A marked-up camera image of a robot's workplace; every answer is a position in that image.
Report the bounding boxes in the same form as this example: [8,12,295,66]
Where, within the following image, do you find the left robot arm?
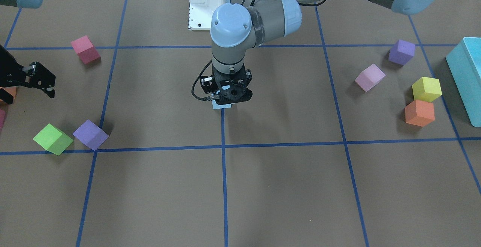
[191,0,434,105]

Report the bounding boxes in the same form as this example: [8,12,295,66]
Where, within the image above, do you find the light blue block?
[211,101,232,110]

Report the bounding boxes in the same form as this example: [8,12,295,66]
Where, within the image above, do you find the purple block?
[388,39,416,66]
[73,120,109,151]

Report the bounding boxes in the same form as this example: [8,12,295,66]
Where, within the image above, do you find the light pink foam block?
[354,64,386,92]

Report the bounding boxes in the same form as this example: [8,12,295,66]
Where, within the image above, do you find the dark red block at edge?
[0,109,6,131]

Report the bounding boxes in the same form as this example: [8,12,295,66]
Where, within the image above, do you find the yellow foam block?
[411,76,443,103]

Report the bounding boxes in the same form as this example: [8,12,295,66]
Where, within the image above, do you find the cyan plastic bin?
[446,37,481,127]

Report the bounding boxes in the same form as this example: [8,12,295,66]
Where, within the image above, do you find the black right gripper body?
[0,46,56,91]

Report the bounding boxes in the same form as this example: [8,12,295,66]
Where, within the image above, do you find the green foam block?
[33,124,73,156]

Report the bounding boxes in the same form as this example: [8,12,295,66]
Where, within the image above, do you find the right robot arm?
[0,0,56,105]

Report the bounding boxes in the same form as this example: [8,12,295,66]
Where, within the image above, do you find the magenta foam block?
[71,36,101,64]

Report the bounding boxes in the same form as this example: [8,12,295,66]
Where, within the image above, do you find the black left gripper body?
[200,65,253,105]

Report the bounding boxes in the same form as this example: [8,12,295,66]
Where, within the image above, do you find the orange block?
[404,100,435,127]
[1,86,18,99]

